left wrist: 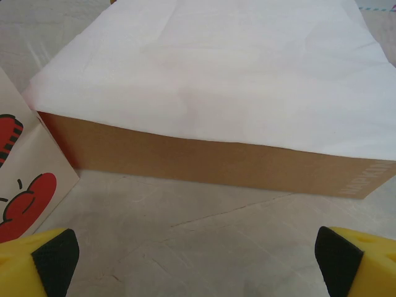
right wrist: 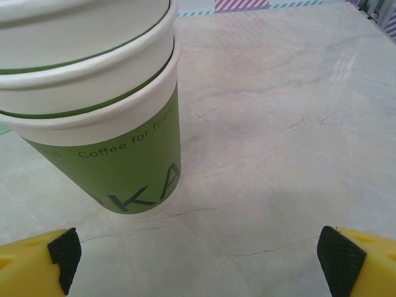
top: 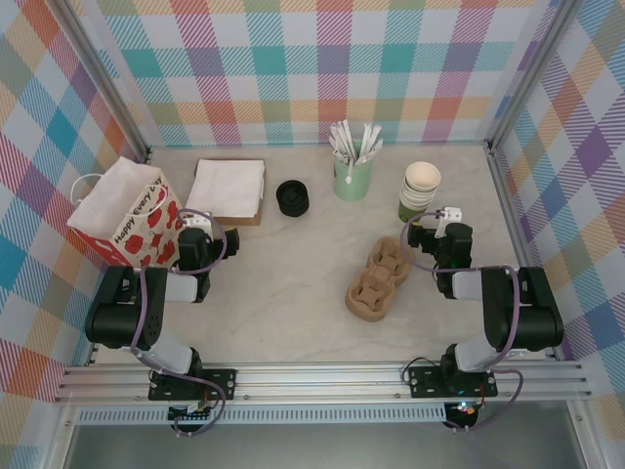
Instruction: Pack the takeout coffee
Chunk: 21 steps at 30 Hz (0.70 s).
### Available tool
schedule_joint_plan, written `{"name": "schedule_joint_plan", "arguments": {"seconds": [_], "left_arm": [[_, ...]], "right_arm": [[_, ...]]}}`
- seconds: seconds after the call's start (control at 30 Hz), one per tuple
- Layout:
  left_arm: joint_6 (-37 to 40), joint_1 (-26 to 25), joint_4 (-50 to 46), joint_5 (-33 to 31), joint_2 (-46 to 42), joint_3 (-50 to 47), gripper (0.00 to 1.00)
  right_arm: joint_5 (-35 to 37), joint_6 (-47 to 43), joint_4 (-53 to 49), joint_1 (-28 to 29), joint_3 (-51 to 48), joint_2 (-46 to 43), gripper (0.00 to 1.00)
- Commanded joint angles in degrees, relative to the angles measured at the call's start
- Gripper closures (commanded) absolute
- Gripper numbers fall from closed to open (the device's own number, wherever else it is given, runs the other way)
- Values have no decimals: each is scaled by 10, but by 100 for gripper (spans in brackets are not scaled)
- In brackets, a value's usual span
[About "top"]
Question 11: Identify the left aluminium corner post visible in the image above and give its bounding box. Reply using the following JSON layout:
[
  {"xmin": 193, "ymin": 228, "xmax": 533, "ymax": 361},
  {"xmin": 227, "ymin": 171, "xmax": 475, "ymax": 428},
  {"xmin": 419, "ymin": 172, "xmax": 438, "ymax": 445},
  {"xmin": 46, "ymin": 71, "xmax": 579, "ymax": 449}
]
[{"xmin": 57, "ymin": 0, "xmax": 153, "ymax": 165}]

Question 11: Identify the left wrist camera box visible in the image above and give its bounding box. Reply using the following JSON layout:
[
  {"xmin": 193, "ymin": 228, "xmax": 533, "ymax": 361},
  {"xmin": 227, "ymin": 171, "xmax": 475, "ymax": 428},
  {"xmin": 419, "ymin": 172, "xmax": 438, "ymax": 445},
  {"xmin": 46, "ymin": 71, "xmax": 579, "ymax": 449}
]
[{"xmin": 184, "ymin": 211, "xmax": 215, "ymax": 230}]

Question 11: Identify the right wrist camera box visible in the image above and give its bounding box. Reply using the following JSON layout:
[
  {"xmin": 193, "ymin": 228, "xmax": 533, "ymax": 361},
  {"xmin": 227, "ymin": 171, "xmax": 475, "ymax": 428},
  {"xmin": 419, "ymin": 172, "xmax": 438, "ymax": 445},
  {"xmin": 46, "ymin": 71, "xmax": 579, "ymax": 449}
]
[{"xmin": 436, "ymin": 206, "xmax": 464, "ymax": 239}]

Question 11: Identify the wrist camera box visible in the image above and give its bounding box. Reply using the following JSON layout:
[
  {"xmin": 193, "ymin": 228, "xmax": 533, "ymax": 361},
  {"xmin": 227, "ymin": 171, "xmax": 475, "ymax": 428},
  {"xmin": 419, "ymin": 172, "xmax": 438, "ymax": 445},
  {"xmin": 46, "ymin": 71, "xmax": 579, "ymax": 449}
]
[
  {"xmin": 436, "ymin": 206, "xmax": 464, "ymax": 239},
  {"xmin": 184, "ymin": 211, "xmax": 215, "ymax": 230}
]

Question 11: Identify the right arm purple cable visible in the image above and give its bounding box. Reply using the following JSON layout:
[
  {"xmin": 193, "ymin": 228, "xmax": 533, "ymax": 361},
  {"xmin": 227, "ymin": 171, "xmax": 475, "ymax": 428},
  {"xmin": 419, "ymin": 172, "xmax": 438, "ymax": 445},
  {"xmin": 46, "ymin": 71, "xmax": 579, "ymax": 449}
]
[{"xmin": 399, "ymin": 210, "xmax": 526, "ymax": 434}]

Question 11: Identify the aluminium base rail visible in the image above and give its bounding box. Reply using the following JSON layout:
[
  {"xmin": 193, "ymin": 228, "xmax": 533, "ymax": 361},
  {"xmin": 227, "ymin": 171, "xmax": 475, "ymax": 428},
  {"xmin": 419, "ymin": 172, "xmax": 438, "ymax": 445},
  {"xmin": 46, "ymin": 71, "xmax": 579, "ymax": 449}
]
[{"xmin": 53, "ymin": 360, "xmax": 595, "ymax": 405}]

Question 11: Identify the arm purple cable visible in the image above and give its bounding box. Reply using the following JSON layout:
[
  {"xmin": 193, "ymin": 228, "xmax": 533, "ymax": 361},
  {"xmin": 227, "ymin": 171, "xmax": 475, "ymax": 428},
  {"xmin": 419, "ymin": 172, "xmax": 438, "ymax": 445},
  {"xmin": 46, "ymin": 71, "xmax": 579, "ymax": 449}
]
[
  {"xmin": 129, "ymin": 208, "xmax": 230, "ymax": 437},
  {"xmin": 399, "ymin": 210, "xmax": 526, "ymax": 434}
]

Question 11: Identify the aluminium corner post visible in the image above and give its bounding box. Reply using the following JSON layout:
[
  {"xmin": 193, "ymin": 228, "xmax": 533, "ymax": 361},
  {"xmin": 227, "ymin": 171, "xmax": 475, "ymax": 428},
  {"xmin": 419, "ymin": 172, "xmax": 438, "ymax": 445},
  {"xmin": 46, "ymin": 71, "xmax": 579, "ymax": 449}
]
[
  {"xmin": 57, "ymin": 0, "xmax": 153, "ymax": 165},
  {"xmin": 486, "ymin": 0, "xmax": 587, "ymax": 153}
]

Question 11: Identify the white slotted cable duct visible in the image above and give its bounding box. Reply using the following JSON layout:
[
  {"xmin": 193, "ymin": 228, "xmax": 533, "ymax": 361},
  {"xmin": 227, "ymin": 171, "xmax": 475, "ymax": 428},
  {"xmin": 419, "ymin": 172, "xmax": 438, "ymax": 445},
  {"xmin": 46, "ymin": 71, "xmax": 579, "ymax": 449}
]
[{"xmin": 77, "ymin": 404, "xmax": 448, "ymax": 426}]

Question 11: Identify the pale green holder cup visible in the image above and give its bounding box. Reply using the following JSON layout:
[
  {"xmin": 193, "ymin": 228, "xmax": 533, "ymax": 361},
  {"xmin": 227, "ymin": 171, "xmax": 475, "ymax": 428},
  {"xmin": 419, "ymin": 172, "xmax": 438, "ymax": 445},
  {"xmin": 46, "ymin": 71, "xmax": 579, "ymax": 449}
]
[{"xmin": 333, "ymin": 140, "xmax": 375, "ymax": 201}]

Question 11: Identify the red white paper gift bag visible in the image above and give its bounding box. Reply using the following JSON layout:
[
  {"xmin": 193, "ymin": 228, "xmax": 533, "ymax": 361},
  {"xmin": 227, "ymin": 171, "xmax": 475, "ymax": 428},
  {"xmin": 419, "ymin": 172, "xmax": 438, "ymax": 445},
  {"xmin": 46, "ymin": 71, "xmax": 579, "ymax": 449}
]
[{"xmin": 66, "ymin": 156, "xmax": 194, "ymax": 282}]

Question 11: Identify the green paper cup stack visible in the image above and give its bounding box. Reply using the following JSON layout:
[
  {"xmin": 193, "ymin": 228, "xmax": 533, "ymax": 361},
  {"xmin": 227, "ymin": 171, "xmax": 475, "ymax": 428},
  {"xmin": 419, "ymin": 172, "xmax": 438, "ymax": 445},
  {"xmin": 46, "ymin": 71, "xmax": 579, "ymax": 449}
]
[{"xmin": 397, "ymin": 175, "xmax": 440, "ymax": 224}]

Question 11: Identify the right aluminium corner post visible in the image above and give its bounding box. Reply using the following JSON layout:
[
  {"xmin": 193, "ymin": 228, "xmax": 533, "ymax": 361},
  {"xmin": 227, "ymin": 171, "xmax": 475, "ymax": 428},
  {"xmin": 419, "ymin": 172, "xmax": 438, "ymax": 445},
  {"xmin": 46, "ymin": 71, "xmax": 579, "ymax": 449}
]
[{"xmin": 486, "ymin": 0, "xmax": 587, "ymax": 153}]

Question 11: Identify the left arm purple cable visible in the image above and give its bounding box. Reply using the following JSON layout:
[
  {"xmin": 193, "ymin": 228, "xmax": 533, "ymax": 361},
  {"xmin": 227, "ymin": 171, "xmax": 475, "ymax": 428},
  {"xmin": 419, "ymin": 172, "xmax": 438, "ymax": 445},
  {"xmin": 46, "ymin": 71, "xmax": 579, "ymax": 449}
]
[{"xmin": 129, "ymin": 208, "xmax": 230, "ymax": 437}]

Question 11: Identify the black cup lid stack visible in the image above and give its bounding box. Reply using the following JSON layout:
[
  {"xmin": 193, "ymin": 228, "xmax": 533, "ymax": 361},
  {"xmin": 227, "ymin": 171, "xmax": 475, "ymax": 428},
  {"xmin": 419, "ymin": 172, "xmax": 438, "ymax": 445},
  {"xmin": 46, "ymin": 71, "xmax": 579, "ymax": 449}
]
[{"xmin": 275, "ymin": 180, "xmax": 312, "ymax": 218}]

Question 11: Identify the white napkin stack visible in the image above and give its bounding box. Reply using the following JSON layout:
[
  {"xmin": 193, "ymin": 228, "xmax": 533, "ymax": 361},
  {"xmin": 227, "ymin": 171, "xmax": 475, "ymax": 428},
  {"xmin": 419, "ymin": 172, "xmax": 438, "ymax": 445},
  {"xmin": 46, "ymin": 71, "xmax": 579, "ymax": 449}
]
[{"xmin": 186, "ymin": 158, "xmax": 268, "ymax": 219}]

